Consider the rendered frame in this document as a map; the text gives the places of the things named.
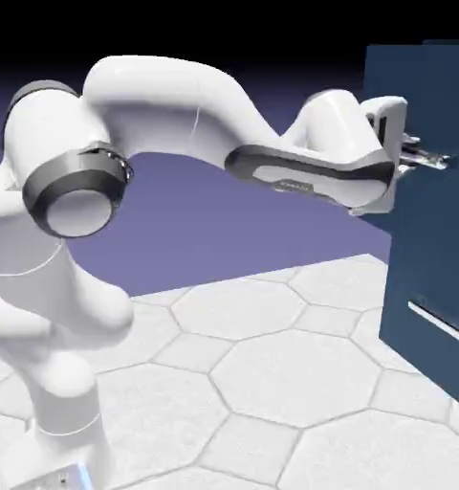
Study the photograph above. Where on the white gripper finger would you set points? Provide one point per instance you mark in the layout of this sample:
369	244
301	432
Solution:
405	167
411	140

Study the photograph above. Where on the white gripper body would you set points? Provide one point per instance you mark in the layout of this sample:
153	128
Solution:
394	115

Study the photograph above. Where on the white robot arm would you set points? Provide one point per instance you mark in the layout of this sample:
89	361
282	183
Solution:
145	107

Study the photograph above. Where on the blue drawer front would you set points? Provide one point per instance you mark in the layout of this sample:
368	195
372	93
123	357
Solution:
428	275
436	95

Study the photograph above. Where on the dark blue cabinet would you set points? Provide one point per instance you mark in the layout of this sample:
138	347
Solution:
436	237

